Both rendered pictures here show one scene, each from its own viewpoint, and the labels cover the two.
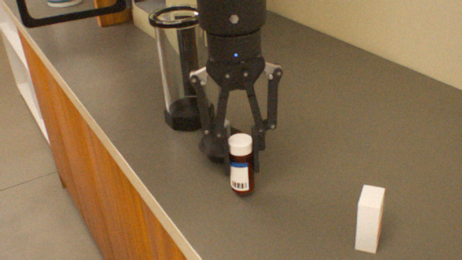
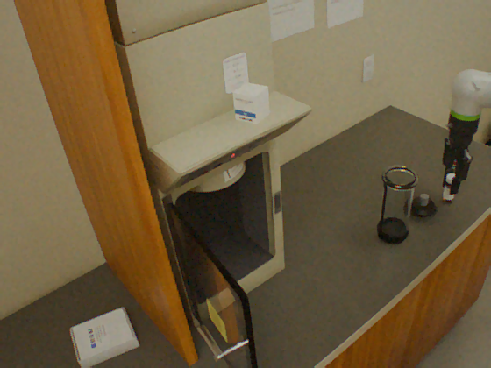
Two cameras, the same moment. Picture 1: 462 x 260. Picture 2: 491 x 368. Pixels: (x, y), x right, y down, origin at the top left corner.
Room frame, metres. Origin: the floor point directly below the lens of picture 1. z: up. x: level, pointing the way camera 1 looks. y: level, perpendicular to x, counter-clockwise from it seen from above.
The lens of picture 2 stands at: (1.49, 1.04, 1.95)
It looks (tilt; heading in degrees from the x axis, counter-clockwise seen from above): 36 degrees down; 263
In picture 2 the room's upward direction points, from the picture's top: 6 degrees counter-clockwise
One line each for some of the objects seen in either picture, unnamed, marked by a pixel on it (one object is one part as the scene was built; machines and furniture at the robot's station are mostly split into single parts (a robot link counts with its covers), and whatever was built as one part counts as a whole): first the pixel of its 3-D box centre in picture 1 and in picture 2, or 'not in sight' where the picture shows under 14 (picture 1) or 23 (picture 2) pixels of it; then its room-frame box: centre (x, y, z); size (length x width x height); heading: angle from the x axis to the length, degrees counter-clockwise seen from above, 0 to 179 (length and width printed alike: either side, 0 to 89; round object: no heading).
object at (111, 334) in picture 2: not in sight; (103, 336); (1.82, 0.28, 0.96); 0.16 x 0.12 x 0.04; 17
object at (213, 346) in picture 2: not in sight; (218, 339); (1.51, 0.51, 1.20); 0.10 x 0.05 x 0.03; 110
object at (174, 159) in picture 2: not in sight; (236, 147); (1.41, 0.25, 1.46); 0.32 x 0.11 x 0.10; 28
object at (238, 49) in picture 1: (234, 58); (459, 142); (0.67, -0.01, 1.17); 0.08 x 0.07 x 0.09; 91
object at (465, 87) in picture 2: not in sight; (471, 93); (0.67, -0.01, 1.35); 0.13 x 0.11 x 0.14; 148
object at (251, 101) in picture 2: not in sight; (252, 102); (1.37, 0.23, 1.54); 0.05 x 0.05 x 0.06; 47
